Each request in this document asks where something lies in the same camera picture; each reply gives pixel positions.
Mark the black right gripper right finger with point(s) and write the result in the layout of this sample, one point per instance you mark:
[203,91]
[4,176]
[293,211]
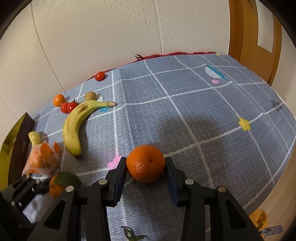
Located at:
[228,220]

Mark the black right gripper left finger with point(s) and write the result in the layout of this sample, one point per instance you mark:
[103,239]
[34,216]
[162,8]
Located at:
[63,219]

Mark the mandarin with green leaf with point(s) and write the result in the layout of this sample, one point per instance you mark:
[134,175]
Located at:
[60,181]

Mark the plastic bag of orange snacks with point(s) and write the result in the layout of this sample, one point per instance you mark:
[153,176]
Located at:
[43,159]

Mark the large orange mandarin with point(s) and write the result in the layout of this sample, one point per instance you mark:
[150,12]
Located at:
[145,164]

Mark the yellow banana with long stem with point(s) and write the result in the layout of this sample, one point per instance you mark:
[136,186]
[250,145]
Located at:
[74,120]

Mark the red cherry tomato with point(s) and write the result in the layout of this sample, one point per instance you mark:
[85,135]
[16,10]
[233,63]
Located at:
[64,108]
[100,76]
[71,106]

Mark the small brown longan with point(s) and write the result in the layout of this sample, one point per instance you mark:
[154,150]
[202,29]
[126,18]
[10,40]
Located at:
[90,96]

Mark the gold tin tray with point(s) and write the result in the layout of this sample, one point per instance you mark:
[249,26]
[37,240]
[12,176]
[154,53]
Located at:
[14,151]

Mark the blue checked tablecloth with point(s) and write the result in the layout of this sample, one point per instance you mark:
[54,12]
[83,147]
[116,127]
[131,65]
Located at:
[217,120]

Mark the small orange kumquat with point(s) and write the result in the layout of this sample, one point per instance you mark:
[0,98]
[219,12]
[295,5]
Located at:
[58,100]

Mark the black binder clip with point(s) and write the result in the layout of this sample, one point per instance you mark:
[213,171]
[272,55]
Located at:
[139,57]

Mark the red cloth under tablecloth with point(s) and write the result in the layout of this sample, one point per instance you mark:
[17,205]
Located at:
[167,69]

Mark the wooden door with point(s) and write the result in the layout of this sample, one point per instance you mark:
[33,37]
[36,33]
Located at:
[255,38]

